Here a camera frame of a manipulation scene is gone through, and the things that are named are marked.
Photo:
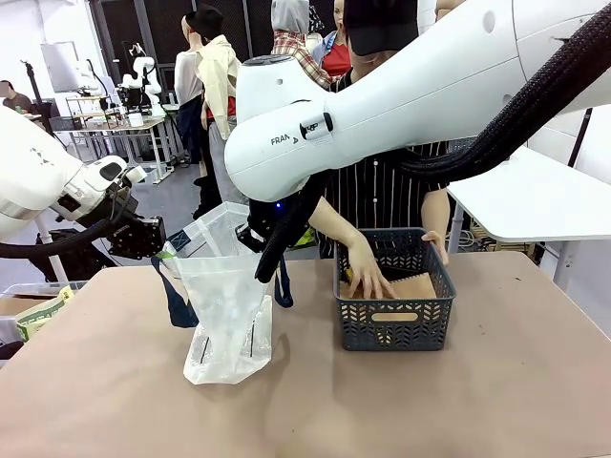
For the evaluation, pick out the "person in black striped shirt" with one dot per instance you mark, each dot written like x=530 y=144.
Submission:
x=382 y=200

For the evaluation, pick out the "seated person in dark shirt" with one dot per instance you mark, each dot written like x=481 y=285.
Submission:
x=16 y=97

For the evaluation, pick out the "black tripod stand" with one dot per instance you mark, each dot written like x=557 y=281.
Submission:
x=35 y=90

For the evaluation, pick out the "clear plastic storage bin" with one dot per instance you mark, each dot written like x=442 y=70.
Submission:
x=28 y=288

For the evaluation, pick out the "white side table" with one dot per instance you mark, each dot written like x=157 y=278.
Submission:
x=530 y=205

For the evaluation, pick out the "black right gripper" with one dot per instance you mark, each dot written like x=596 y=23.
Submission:
x=265 y=217

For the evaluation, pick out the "wooden background desk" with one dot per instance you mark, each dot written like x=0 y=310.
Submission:
x=119 y=126

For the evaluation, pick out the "grey whiteboard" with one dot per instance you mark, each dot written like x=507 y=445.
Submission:
x=59 y=67

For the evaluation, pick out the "green printed paper bag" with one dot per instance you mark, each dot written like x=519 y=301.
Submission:
x=40 y=315

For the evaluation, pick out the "person's right hand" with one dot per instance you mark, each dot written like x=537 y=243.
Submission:
x=365 y=272

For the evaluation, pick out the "dark grey plastic basket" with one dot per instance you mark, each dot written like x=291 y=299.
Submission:
x=396 y=324

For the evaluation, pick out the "person's right forearm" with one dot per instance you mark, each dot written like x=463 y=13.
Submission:
x=331 y=219

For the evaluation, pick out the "mannequin in plaid hoodie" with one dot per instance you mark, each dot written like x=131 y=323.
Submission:
x=296 y=52

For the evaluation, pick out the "person's left hand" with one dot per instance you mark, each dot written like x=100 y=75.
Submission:
x=438 y=245

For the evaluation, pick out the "mannequin in red shirt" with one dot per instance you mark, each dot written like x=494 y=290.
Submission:
x=336 y=57

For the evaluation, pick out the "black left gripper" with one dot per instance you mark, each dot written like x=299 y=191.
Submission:
x=138 y=238

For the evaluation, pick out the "person's left forearm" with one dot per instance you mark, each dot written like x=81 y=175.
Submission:
x=435 y=210

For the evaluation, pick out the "mannequin in cream jacket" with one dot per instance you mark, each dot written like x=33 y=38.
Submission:
x=215 y=86

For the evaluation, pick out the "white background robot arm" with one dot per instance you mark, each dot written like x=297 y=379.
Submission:
x=145 y=81

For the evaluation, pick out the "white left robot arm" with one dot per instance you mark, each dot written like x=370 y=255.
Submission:
x=33 y=176

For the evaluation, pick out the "brown paper package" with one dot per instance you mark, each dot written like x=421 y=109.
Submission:
x=415 y=288

